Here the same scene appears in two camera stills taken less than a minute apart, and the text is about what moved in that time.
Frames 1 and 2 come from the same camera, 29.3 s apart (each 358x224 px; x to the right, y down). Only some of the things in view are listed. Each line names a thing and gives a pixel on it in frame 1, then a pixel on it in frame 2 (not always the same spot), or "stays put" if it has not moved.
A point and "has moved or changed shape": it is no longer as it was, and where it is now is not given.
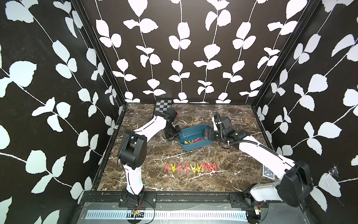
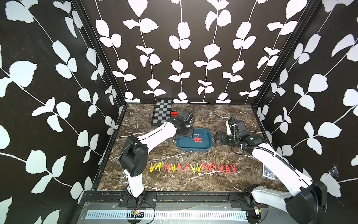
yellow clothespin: (173, 168) stays put
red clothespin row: (187, 167) stays put
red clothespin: (167, 166) stays put
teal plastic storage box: (192, 137) has moved or changed shape
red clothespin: (214, 166) stays put
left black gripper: (178, 131) -> (191, 133)
